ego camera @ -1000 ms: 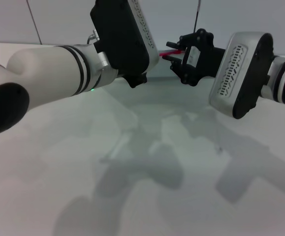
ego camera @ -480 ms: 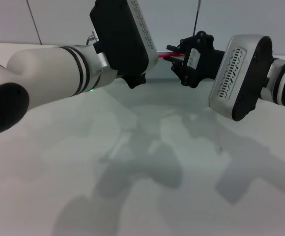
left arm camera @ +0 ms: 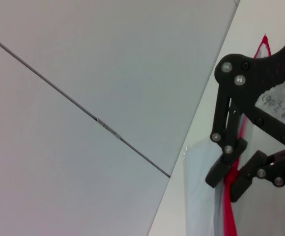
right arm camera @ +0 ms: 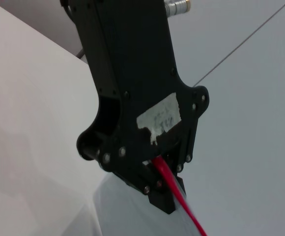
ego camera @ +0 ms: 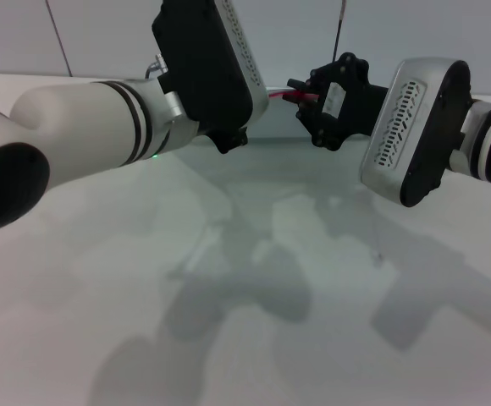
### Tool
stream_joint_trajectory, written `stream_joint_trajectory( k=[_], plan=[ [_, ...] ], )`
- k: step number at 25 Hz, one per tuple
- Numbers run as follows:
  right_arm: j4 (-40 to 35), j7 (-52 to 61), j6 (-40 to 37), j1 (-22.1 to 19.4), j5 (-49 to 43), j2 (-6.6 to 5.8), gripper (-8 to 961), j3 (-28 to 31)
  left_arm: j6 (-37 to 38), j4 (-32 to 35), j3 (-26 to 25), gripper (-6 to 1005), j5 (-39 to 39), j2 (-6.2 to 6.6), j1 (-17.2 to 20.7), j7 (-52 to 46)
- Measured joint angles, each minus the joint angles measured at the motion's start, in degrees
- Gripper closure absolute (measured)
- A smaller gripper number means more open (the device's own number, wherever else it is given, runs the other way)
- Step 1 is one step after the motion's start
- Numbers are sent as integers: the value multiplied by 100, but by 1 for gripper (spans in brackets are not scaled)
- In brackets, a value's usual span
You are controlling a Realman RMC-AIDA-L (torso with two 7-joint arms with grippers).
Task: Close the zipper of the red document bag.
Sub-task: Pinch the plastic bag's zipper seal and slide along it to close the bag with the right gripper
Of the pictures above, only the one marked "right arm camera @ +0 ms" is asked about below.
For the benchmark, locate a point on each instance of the silver metal connector plug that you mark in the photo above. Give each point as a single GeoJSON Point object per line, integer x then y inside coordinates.
{"type": "Point", "coordinates": [178, 5]}

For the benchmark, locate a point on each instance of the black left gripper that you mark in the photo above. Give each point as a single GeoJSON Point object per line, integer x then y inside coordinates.
{"type": "Point", "coordinates": [132, 61]}

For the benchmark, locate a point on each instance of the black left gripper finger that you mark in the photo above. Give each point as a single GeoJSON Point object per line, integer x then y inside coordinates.
{"type": "Point", "coordinates": [184, 157]}
{"type": "Point", "coordinates": [161, 199]}

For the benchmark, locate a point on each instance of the clear document bag red zip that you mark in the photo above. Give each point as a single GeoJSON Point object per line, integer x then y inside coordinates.
{"type": "Point", "coordinates": [132, 216]}

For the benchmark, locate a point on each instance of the light blue paper sheets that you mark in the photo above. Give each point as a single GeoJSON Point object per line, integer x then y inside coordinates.
{"type": "Point", "coordinates": [113, 209]}

